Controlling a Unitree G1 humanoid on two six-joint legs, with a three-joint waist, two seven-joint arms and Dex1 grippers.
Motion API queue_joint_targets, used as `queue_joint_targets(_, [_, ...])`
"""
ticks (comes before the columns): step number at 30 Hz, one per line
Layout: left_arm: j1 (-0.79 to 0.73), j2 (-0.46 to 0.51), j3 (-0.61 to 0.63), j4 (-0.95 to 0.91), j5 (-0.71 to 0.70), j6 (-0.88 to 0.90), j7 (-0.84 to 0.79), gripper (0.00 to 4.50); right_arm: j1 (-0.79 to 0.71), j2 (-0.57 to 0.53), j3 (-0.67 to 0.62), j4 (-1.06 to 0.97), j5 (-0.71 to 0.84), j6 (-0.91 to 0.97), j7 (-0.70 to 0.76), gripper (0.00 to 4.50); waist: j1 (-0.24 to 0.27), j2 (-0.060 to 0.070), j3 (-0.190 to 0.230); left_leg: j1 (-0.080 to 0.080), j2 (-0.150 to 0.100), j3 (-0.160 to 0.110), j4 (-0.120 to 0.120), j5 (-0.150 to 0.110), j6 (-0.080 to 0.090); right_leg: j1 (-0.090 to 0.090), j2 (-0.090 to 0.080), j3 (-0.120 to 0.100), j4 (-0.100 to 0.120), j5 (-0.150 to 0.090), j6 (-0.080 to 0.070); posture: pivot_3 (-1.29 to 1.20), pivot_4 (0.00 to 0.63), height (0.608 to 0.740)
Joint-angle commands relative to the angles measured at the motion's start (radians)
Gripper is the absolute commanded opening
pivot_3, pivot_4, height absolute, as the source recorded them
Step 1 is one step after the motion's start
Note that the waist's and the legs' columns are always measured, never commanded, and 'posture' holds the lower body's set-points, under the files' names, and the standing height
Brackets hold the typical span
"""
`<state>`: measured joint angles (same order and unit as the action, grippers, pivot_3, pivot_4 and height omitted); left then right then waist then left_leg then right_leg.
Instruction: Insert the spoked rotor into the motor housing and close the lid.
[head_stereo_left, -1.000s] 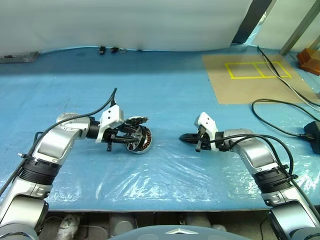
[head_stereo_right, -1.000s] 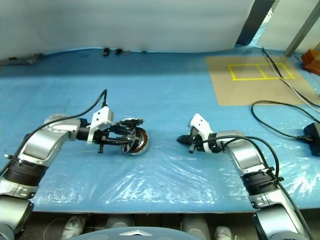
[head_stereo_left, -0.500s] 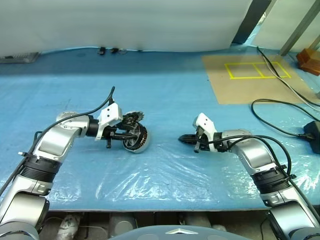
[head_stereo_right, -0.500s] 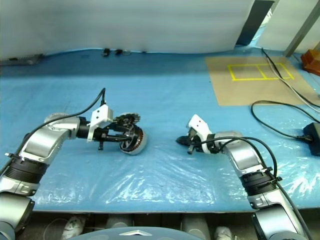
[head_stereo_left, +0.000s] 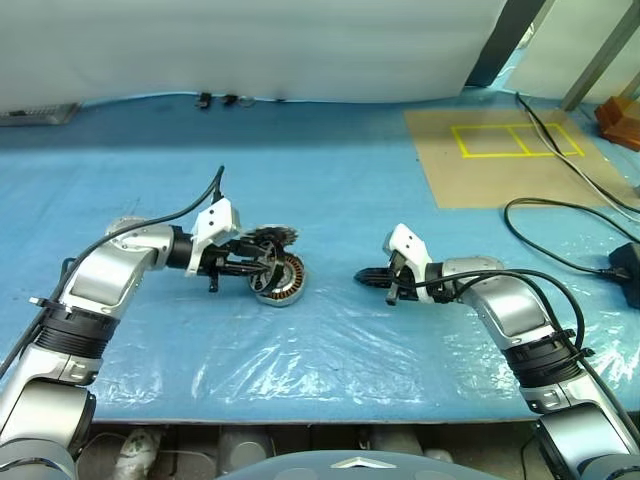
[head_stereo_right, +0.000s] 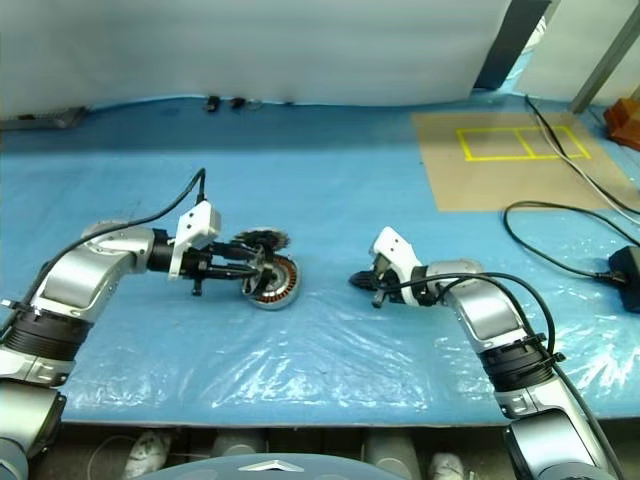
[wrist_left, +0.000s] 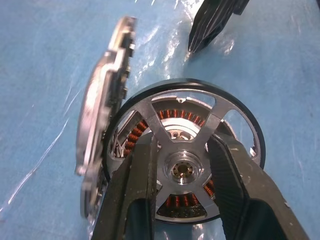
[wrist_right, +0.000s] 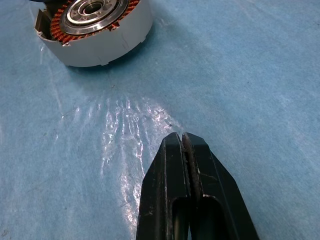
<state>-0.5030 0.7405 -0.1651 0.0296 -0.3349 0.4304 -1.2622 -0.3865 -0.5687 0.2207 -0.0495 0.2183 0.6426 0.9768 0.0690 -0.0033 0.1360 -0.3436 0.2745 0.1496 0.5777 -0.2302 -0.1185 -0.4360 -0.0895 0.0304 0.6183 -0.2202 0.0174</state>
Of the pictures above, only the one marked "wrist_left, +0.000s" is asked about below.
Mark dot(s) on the silver motor cover disc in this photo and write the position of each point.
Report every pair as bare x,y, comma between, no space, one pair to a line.
95,120

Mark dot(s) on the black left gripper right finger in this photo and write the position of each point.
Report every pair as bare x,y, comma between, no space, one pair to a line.
245,185

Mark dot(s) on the motor with copper coils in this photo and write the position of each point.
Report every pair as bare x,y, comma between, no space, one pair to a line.
185,147

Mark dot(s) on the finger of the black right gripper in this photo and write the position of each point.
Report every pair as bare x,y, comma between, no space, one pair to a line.
210,25

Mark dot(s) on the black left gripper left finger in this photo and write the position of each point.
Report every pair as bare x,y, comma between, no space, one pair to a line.
125,180

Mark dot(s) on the blue plastic table sheet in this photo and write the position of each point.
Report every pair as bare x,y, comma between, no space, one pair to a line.
37,75

